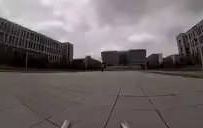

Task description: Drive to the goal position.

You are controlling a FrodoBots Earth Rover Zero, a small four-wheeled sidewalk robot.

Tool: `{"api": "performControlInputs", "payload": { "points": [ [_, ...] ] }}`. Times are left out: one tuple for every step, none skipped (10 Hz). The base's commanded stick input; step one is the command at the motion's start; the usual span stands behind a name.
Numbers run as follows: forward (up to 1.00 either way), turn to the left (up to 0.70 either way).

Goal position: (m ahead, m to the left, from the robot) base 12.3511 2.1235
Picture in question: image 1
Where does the low dark building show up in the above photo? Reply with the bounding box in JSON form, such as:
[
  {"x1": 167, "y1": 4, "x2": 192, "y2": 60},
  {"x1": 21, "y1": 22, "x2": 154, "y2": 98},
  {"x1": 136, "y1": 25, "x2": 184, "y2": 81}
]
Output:
[{"x1": 72, "y1": 55, "x2": 103, "y2": 71}]

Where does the wide grey building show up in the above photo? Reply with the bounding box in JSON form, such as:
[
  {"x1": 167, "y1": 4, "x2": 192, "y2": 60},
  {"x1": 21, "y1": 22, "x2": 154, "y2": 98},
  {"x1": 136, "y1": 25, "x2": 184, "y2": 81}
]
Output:
[{"x1": 100, "y1": 48, "x2": 147, "y2": 67}]

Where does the grey slab pavement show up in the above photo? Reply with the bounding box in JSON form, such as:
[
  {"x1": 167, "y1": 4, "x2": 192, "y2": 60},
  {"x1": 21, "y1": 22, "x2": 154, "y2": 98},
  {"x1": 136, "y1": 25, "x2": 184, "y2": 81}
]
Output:
[{"x1": 0, "y1": 69, "x2": 203, "y2": 128}]

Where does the small grey building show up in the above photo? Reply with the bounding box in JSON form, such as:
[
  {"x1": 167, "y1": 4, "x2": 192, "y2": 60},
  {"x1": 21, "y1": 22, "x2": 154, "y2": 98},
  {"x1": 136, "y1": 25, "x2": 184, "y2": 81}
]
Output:
[{"x1": 146, "y1": 52, "x2": 164, "y2": 67}]

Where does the robot's own part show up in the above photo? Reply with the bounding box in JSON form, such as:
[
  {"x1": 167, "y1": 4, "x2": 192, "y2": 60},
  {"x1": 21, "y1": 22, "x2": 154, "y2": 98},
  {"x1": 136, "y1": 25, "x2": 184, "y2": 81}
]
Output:
[
  {"x1": 120, "y1": 121, "x2": 130, "y2": 128},
  {"x1": 60, "y1": 119, "x2": 71, "y2": 128}
]

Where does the thin pole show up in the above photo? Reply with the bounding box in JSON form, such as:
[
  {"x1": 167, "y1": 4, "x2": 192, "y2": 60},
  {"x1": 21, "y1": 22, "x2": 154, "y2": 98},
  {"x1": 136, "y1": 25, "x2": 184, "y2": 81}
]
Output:
[{"x1": 24, "y1": 51, "x2": 29, "y2": 71}]

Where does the long building with windows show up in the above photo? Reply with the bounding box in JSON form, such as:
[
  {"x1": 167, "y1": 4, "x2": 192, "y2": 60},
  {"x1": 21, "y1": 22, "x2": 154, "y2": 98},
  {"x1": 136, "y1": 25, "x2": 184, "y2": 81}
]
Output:
[{"x1": 0, "y1": 12, "x2": 74, "y2": 70}]

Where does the grass strip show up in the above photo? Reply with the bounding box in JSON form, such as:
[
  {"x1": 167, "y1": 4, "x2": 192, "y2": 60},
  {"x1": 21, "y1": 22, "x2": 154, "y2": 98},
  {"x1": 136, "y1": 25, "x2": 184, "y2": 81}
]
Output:
[
  {"x1": 0, "y1": 65, "x2": 73, "y2": 73},
  {"x1": 145, "y1": 68, "x2": 203, "y2": 81}
]

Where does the pale lamp pole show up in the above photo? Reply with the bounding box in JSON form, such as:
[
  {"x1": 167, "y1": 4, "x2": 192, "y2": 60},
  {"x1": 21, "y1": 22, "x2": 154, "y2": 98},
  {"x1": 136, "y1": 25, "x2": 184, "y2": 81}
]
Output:
[{"x1": 198, "y1": 33, "x2": 203, "y2": 71}]

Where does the pale building with window rows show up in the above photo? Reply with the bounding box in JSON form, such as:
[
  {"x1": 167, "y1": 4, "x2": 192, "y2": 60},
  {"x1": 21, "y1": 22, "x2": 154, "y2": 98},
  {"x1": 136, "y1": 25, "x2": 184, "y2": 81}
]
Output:
[{"x1": 175, "y1": 10, "x2": 203, "y2": 66}]

